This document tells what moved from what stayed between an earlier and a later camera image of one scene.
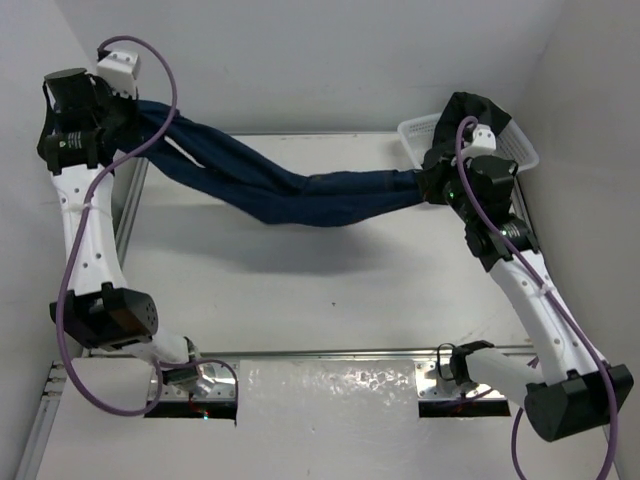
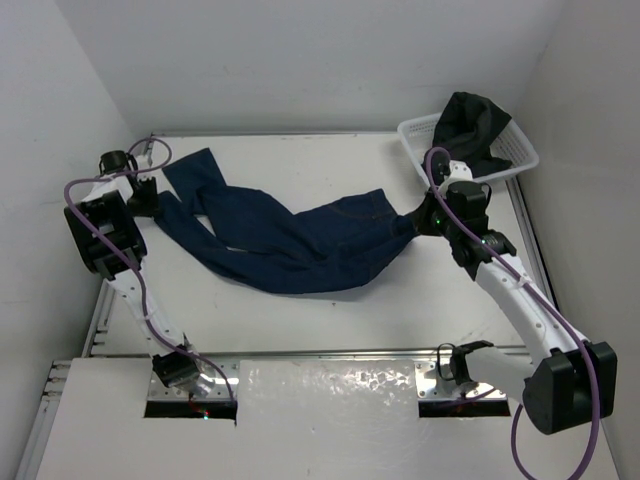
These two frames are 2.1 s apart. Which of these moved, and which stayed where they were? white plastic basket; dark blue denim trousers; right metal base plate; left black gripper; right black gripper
Moved: right black gripper; left black gripper; dark blue denim trousers
Stayed: right metal base plate; white plastic basket
